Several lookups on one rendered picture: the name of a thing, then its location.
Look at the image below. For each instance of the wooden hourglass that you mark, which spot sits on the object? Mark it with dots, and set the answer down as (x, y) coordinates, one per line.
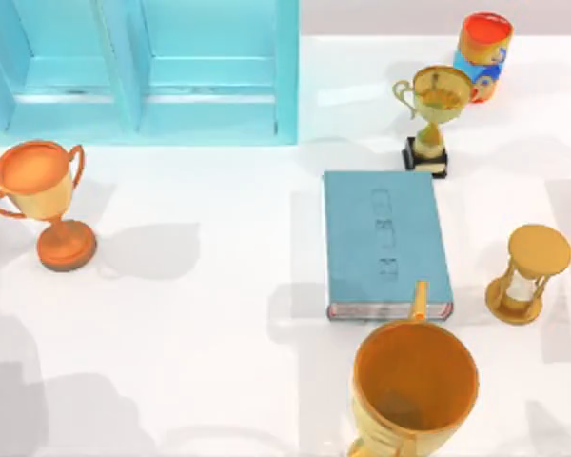
(533, 266)

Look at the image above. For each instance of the light blue rack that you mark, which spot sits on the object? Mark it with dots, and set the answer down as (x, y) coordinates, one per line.
(209, 71)

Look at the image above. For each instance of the orange trophy with round base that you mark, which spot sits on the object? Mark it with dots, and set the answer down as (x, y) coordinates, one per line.
(38, 181)

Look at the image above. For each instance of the blue book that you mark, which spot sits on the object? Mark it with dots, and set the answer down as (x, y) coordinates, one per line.
(385, 238)

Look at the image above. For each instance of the red and blue can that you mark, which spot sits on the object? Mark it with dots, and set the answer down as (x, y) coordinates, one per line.
(486, 43)

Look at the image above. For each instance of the large gold trophy cup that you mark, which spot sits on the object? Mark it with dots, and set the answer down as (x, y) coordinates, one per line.
(409, 381)

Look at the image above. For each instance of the gold trophy with black base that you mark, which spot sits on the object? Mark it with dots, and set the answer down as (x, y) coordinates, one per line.
(440, 97)

